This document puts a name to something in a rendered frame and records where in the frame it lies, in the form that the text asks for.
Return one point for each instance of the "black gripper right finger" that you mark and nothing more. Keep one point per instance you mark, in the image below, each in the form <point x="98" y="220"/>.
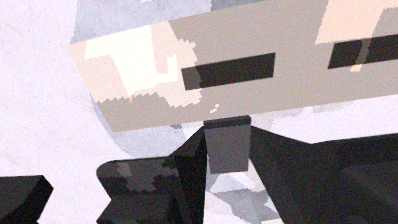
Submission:
<point x="299" y="176"/>

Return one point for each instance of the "grey two-prong plug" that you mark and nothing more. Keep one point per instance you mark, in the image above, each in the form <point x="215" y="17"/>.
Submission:
<point x="228" y="143"/>

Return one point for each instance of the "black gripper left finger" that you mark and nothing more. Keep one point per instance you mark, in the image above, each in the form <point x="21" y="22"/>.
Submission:
<point x="181" y="174"/>

